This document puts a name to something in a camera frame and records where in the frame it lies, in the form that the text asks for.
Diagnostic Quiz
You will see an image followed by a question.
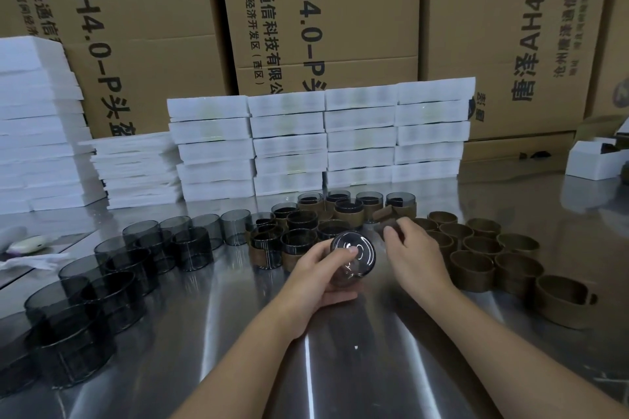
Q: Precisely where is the person's left hand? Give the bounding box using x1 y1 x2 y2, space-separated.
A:
276 238 363 342

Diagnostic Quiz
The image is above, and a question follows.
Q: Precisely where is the person's right hand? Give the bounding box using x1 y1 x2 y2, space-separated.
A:
383 217 459 298

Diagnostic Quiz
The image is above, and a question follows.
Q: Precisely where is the smoky glass tumbler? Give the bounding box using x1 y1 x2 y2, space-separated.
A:
328 231 377 288

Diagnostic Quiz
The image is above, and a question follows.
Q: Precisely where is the person's right forearm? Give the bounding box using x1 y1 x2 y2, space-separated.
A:
427 280 629 419

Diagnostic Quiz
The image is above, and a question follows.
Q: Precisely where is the person's left forearm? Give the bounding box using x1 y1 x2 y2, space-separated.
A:
169 308 326 419

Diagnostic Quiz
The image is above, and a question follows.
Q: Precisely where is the cluster of brown-sleeved glass cups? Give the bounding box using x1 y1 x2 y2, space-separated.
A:
248 190 418 273

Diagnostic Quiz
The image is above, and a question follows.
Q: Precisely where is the group of brown cup sleeves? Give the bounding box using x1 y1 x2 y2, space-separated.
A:
412 210 599 331

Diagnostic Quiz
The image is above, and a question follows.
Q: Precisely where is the low brown cardboard carton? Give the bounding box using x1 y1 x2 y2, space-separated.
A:
461 131 591 165

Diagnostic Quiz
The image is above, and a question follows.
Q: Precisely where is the low pile of flat white boxes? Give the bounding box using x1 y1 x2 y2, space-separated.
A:
78 131 185 211

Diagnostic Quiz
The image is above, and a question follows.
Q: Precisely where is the row of dark glass cups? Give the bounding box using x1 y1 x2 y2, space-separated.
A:
0 209 253 397

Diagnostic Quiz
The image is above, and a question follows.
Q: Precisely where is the open white box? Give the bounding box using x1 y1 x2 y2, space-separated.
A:
564 137 629 182

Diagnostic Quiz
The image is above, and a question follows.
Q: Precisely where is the open brown cardboard box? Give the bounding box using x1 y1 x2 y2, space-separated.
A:
574 113 629 149

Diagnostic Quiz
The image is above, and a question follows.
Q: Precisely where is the large printed cardboard carton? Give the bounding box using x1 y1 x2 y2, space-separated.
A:
419 0 616 142
215 0 424 96
584 0 629 121
0 0 234 140

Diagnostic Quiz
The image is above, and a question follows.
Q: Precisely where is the white oval device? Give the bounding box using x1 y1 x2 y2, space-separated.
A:
5 234 58 256

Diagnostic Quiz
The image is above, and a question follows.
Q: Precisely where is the white crumpled paper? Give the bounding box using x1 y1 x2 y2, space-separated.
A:
0 252 70 273

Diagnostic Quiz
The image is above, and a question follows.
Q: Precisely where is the tall stack of flat white boxes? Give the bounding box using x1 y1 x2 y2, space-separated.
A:
0 35 107 216

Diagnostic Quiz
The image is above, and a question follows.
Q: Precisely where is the wall of white boxes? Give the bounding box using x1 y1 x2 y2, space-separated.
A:
166 77 477 202

